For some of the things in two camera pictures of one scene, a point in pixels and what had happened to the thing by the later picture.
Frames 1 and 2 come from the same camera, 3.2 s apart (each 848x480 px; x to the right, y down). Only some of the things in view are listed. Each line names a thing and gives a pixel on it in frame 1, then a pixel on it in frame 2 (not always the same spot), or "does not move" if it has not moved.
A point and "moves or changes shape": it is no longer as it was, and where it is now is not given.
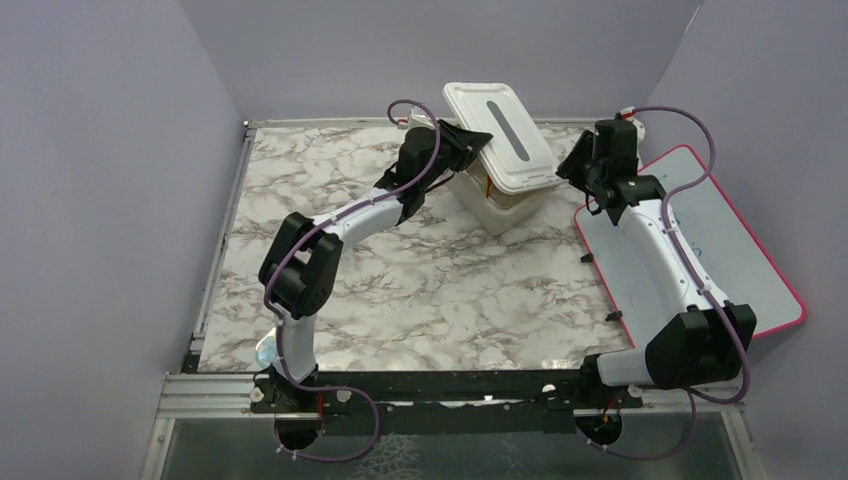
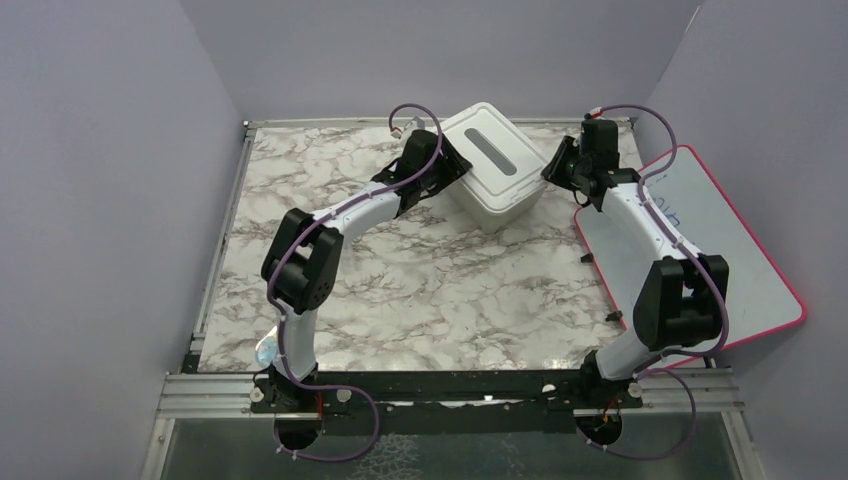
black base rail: [438, 403] does not move
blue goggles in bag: [266, 349] does not move
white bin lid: [515, 157] moves or changes shape
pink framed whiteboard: [716, 237] does not move
